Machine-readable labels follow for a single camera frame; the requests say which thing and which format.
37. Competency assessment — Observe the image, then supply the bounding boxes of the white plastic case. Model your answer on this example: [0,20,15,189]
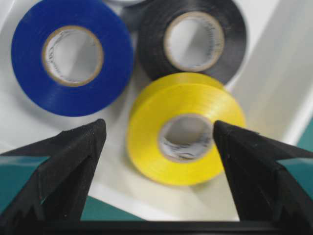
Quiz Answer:
[0,0,313,221]

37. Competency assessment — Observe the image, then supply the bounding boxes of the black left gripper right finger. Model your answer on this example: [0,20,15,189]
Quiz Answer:
[213,120,313,235]

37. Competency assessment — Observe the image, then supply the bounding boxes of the yellow tape roll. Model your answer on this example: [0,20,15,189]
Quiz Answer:
[127,72,246,186]

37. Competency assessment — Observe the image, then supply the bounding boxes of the black tape roll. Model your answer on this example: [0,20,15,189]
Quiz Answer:
[137,0,247,84]

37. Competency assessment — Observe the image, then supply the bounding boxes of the blue tape roll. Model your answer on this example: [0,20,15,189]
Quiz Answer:
[11,0,134,117]

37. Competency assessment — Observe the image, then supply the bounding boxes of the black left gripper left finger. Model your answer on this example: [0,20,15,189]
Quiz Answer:
[0,119,107,235]

